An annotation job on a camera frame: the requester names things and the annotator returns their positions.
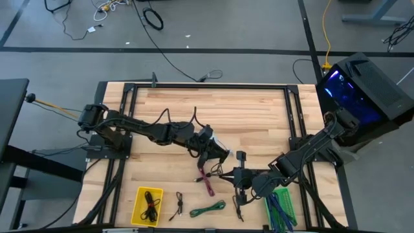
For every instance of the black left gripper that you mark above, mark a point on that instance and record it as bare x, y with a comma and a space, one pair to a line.
202, 139

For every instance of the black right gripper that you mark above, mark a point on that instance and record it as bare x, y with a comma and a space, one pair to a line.
242, 178

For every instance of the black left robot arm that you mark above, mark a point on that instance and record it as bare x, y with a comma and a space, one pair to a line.
155, 131

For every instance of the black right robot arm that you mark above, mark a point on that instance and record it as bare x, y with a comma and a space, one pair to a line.
310, 150

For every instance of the green plastic basket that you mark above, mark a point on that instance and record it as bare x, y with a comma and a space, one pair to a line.
288, 200

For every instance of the yellow plastic basket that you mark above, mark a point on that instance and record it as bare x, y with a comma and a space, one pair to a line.
136, 207

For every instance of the black computer tower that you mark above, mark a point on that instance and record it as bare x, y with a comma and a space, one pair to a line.
378, 84

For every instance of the wooden stick black knob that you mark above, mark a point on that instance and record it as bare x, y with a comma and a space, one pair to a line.
30, 97

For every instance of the grey desk leg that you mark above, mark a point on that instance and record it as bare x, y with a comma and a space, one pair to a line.
372, 17

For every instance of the black desk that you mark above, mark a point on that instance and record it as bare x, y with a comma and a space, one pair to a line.
11, 110

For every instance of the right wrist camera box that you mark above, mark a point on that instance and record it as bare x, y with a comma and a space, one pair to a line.
241, 195

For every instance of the black aluminium table frame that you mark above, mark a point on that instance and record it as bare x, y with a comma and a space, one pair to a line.
210, 86

